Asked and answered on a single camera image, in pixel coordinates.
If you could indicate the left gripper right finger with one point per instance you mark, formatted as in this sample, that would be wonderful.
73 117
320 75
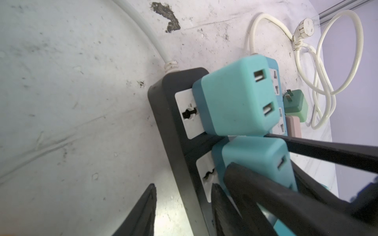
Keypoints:
227 220

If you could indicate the teal adapter front black strip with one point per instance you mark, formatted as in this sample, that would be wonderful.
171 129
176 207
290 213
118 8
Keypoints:
268 157

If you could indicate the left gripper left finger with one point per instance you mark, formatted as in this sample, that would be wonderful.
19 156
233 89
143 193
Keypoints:
141 219

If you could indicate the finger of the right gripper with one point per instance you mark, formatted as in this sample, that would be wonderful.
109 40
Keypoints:
302 215
354 156

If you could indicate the blue power strip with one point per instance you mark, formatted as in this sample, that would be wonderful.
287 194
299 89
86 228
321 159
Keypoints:
280 128

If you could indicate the pink adapter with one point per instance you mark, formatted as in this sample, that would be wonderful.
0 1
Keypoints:
293 126

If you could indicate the teal adapter black strip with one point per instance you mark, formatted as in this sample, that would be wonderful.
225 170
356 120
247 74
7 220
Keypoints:
238 99
268 157

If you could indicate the green adapter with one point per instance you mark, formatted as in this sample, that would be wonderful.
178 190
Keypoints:
295 104

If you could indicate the black power strip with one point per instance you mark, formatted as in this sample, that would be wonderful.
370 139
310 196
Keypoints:
183 152

